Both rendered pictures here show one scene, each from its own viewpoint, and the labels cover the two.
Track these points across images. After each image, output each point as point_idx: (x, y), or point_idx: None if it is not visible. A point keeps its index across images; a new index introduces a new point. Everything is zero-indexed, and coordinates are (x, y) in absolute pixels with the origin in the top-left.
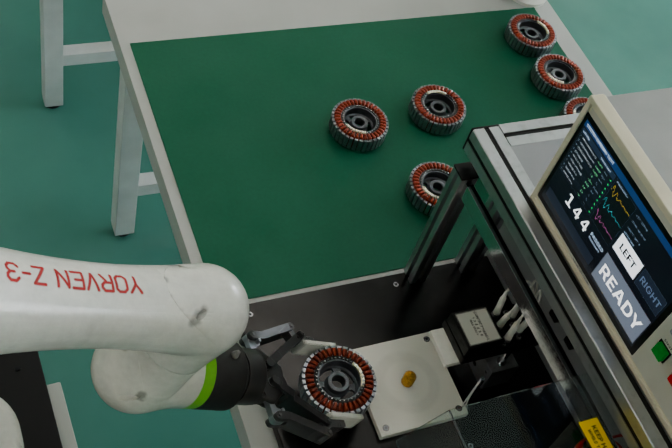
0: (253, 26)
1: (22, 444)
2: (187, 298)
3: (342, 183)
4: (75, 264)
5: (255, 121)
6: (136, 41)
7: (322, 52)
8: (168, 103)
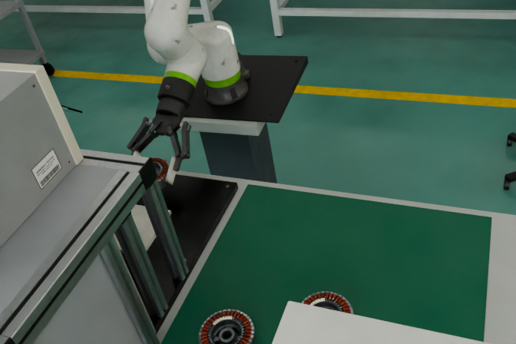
0: (495, 312)
1: None
2: (157, 1)
3: (282, 284)
4: None
5: (372, 259)
6: (494, 222)
7: None
8: (415, 216)
